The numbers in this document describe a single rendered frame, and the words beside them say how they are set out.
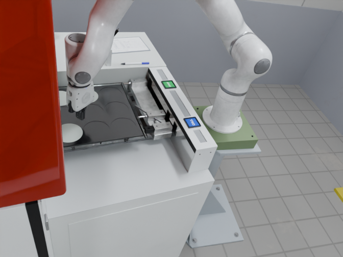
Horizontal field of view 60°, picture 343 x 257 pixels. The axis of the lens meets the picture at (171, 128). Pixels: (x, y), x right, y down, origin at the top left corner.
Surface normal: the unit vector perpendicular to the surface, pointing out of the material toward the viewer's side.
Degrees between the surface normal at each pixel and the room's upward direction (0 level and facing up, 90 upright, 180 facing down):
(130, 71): 90
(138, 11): 90
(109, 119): 0
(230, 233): 0
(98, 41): 54
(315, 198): 0
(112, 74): 90
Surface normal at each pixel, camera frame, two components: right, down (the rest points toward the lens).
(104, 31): 0.65, 0.01
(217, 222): 0.18, -0.72
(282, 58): 0.22, 0.69
